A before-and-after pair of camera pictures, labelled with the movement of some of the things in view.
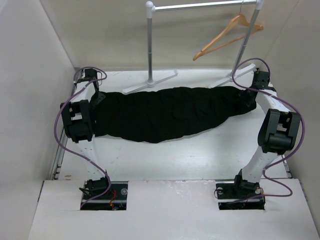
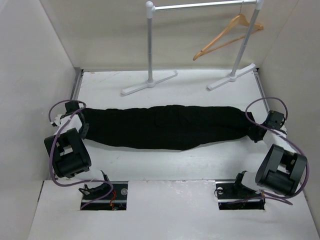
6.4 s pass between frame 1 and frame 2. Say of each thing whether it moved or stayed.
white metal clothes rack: stayed
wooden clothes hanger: stayed
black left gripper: moved
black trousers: moved
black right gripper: moved
